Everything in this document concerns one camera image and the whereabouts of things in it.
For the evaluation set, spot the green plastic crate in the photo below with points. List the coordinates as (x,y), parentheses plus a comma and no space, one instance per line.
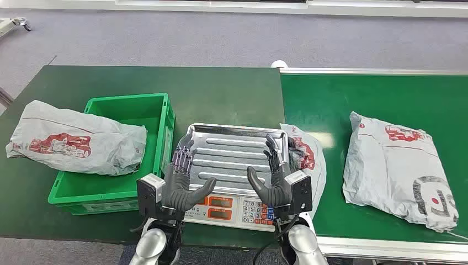
(109,190)

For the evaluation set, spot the green conveyor belt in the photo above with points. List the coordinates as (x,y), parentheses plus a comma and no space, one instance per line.
(365,95)

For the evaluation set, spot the small grey courier package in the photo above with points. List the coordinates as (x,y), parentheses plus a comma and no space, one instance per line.
(310,161)

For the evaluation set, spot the large grey courier package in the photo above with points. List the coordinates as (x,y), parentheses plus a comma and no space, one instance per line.
(391,172)

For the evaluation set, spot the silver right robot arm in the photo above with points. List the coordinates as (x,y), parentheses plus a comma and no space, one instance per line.
(303,245)

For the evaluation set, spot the white electronic weighing scale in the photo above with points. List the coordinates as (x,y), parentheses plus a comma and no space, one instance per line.
(226,210)

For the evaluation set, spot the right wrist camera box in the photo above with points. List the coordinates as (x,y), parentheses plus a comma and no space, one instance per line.
(301,190)

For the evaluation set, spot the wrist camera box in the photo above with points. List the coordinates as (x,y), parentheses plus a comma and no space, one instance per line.
(148,194)
(301,190)

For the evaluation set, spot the long grey courier package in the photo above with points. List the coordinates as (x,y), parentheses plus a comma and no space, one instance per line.
(73,142)

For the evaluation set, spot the cart with caster wheel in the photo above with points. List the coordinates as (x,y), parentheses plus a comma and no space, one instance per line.
(14,23)

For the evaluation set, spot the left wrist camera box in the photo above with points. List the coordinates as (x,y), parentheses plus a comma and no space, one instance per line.
(148,194)

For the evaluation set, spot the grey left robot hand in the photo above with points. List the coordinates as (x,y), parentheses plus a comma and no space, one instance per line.
(179,190)

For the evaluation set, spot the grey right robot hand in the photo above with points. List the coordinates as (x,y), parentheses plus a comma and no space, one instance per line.
(278,186)

